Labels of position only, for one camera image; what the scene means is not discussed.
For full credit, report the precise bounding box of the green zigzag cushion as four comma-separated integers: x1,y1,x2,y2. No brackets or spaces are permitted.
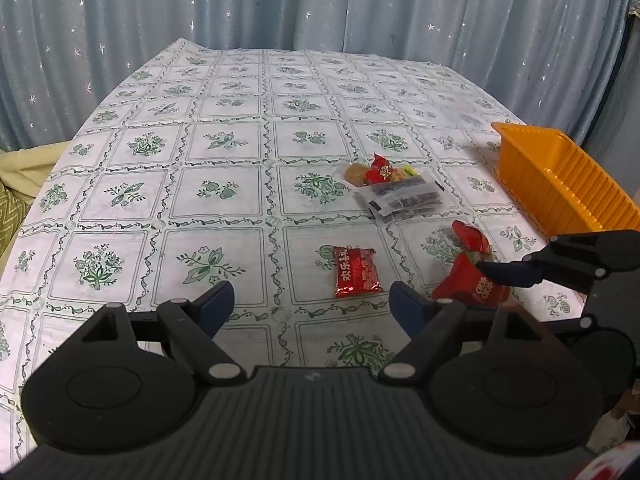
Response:
0,180,29,261

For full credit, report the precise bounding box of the red rectangular snack packet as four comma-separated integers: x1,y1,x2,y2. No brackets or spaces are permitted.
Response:
331,245,385,299

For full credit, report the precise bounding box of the orange plastic tray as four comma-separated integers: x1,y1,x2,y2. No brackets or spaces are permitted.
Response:
491,121,640,234

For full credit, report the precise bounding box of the small red candy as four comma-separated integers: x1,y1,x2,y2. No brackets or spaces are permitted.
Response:
364,154,396,184

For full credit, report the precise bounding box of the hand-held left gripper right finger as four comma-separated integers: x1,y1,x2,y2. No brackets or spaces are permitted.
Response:
379,281,556,386

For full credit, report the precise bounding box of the pale yellow cloth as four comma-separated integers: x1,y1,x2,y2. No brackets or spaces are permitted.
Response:
0,141,74,211

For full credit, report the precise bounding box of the green floral tablecloth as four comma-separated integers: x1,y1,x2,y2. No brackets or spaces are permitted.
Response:
0,40,589,461

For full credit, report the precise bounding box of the blue star curtain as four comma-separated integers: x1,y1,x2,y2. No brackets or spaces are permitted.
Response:
0,0,626,152

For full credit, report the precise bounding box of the red white printed clothing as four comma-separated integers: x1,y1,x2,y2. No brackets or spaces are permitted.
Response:
575,440,640,480

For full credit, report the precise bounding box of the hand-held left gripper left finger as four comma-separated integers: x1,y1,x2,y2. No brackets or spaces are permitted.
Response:
77,280,247,387

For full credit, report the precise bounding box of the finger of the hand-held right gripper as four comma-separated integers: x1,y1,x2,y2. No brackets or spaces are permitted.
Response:
474,230,640,295

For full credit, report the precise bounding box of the yellow snack packet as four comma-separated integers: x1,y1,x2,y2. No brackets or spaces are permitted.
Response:
387,164,426,186

